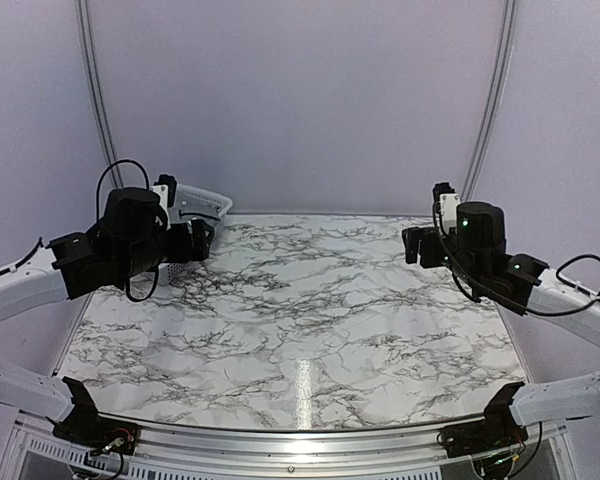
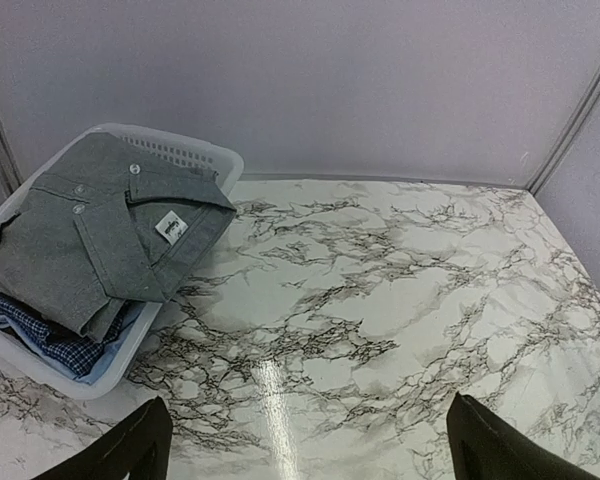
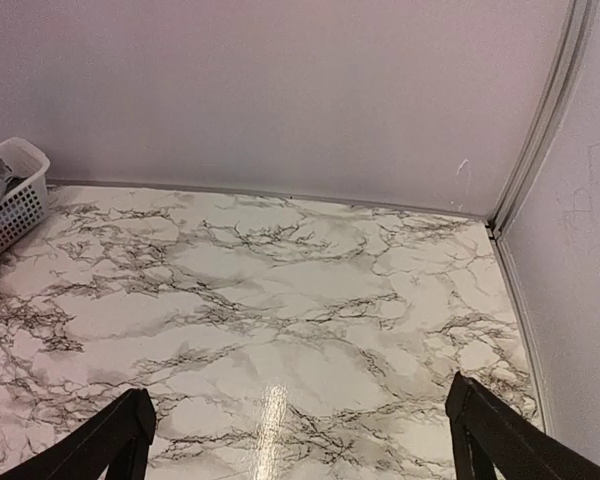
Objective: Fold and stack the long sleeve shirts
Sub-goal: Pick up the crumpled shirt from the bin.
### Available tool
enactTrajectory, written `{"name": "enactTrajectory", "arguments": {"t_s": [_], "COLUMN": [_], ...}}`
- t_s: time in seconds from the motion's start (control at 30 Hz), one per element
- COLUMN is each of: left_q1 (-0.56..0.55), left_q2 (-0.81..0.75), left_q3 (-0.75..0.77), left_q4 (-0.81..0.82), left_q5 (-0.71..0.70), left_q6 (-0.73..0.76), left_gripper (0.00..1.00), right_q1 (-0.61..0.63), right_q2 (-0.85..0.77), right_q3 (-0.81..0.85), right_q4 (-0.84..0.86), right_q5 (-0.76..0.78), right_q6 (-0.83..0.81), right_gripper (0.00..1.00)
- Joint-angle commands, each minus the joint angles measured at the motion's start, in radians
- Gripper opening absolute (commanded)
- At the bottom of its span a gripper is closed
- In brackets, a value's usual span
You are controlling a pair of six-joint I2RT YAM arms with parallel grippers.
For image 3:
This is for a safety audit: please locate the white plastic laundry basket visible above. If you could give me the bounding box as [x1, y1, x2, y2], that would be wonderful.
[0, 137, 50, 255]

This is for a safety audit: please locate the aluminium corner post right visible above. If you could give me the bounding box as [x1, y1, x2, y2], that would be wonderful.
[487, 0, 599, 241]

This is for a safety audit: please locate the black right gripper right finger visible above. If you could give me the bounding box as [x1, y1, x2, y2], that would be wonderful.
[445, 373, 600, 479]

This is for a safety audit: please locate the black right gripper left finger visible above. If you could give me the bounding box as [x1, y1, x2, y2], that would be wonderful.
[0, 389, 156, 480]

